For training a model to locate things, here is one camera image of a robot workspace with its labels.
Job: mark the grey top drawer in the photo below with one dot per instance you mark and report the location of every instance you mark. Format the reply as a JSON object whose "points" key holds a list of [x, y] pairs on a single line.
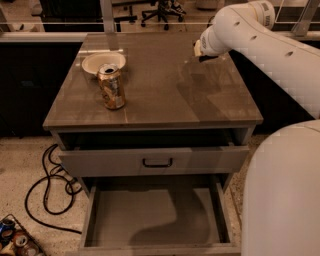
{"points": [[201, 151]]}

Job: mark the white paper bowl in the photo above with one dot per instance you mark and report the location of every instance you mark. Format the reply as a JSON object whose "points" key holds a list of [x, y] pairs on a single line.
{"points": [[92, 62]]}

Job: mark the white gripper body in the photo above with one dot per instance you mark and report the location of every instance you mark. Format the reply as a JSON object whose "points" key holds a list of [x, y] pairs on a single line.
{"points": [[203, 46]]}

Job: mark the black drawer handle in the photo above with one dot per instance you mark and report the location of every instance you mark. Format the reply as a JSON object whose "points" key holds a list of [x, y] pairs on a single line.
{"points": [[157, 163]]}

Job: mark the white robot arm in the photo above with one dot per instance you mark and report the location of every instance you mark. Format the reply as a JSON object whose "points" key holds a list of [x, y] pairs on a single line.
{"points": [[281, 199]]}

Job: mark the black office chair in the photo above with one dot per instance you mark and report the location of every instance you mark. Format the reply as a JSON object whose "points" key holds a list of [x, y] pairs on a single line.
{"points": [[164, 9]]}

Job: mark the grey open middle drawer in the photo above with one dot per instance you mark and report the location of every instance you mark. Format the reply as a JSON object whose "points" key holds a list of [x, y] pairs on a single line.
{"points": [[184, 215]]}

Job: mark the wire basket of cans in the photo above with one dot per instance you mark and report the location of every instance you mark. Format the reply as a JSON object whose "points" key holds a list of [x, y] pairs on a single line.
{"points": [[15, 240]]}

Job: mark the gold soda can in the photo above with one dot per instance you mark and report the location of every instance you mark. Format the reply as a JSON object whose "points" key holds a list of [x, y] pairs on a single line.
{"points": [[110, 83]]}

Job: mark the grey drawer cabinet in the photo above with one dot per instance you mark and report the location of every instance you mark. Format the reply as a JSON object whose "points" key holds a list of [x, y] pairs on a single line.
{"points": [[166, 88]]}

